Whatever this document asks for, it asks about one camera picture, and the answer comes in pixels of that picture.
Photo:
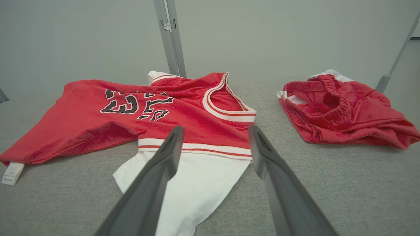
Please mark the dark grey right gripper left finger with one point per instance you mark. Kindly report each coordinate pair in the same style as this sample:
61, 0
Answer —
147, 193

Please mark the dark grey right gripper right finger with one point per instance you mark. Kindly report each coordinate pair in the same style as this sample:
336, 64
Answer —
285, 196

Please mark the red white basketball jersey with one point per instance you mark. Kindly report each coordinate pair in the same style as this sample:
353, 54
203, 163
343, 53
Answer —
82, 131

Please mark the grey metal frame post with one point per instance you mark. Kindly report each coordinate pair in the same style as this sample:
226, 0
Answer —
382, 83
172, 49

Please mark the red white basketball shorts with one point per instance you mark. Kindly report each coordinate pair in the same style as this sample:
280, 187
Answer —
361, 114

